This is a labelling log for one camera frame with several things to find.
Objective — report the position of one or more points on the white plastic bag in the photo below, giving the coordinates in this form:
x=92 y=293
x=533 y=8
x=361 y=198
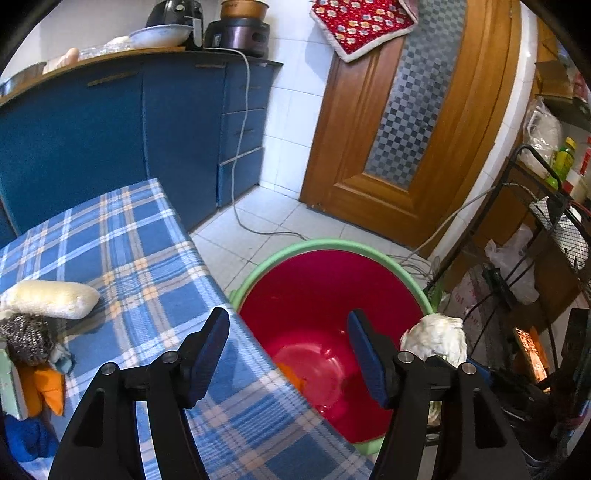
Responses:
x=542 y=134

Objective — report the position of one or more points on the black air fryer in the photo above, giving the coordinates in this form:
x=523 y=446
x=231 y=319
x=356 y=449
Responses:
x=178 y=11

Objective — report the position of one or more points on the white bowl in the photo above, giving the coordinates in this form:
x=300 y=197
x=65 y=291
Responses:
x=157 y=34

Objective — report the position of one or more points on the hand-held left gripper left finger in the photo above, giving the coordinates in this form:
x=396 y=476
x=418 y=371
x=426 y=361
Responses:
x=210 y=355

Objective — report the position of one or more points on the white and green box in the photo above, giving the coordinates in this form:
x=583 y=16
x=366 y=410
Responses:
x=11 y=387

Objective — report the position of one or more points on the blue kitchen cabinet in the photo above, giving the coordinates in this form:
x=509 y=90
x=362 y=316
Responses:
x=92 y=138

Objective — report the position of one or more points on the orange cloth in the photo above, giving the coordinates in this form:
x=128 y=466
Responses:
x=44 y=392

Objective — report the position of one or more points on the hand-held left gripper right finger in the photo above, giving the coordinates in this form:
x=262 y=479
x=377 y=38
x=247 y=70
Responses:
x=367 y=357

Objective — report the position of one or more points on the steel wool scrubber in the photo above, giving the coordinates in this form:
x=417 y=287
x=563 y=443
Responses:
x=25 y=339

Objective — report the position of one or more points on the blue cloth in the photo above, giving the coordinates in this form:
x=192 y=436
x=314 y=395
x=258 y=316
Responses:
x=27 y=441

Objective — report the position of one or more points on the orange peel piece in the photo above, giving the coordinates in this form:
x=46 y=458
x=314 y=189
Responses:
x=293 y=376

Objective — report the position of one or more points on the red quilted floral cloth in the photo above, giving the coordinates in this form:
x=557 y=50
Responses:
x=360 y=23

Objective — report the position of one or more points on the yellow sponge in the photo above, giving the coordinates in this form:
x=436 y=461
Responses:
x=51 y=297

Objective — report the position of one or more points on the red bucket with green rim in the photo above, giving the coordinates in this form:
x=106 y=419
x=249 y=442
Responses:
x=323 y=286

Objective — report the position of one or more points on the brown pot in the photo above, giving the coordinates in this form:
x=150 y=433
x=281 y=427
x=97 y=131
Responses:
x=244 y=9

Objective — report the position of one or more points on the cardboard box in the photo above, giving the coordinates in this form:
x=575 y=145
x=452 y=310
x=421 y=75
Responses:
x=554 y=78

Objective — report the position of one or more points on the wooden door with glass panel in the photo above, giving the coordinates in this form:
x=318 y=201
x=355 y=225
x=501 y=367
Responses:
x=351 y=152

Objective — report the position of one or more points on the clear plastic food bag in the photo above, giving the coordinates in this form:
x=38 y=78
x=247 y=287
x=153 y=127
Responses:
x=108 y=46

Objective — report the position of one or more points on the dark purple rice cooker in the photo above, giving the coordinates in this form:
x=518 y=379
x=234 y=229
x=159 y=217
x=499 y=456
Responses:
x=240 y=37

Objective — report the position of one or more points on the blue plaid tablecloth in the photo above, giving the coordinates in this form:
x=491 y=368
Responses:
x=138 y=258

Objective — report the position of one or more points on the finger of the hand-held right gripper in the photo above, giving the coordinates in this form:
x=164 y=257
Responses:
x=508 y=390

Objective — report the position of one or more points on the crumpled clear plastic bag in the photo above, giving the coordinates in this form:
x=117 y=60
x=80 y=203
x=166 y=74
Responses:
x=512 y=263

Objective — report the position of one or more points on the green bottle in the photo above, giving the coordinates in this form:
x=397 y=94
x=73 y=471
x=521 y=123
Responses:
x=565 y=159

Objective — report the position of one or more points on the steel basin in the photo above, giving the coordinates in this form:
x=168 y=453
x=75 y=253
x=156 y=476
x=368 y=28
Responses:
x=21 y=76

